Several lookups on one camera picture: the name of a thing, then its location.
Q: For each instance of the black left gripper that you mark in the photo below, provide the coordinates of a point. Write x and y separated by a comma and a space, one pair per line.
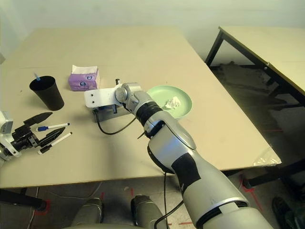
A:
25, 138

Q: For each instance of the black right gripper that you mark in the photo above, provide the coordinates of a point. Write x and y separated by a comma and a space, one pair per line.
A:
114, 109

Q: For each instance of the grey glasses case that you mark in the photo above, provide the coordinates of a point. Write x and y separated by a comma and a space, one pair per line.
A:
107, 117

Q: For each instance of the white marker black cap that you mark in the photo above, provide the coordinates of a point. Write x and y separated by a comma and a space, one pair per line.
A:
59, 140

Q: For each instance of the light green plate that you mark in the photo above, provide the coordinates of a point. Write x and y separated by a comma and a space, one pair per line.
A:
159, 95

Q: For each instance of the white tissue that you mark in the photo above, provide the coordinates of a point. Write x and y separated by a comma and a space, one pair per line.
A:
172, 103

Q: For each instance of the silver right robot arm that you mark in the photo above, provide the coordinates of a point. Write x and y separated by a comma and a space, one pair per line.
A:
171, 143

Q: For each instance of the white marker blue cap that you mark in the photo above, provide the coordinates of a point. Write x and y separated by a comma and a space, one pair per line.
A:
57, 125

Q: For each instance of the black plastic cup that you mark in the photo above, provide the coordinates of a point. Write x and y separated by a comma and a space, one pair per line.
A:
51, 97

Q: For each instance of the purple tissue pack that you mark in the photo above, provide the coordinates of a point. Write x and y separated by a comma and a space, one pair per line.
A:
81, 83

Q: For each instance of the blue pen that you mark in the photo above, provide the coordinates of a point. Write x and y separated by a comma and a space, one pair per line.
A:
38, 78

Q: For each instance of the black table leg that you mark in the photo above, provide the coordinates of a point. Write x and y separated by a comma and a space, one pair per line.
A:
267, 179
23, 199

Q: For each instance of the grey robot torso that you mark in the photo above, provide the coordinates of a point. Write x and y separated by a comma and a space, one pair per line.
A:
95, 226

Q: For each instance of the dark shoe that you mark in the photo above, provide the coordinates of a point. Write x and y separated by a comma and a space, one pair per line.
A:
280, 210

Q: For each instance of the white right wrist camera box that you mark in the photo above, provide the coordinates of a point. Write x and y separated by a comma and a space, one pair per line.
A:
100, 97

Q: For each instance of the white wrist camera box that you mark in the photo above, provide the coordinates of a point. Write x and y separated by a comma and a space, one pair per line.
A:
6, 124
100, 97

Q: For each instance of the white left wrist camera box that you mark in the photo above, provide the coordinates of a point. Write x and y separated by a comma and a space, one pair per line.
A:
6, 124

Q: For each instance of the beige side table black frame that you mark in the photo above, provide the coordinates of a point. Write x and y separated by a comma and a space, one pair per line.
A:
262, 43

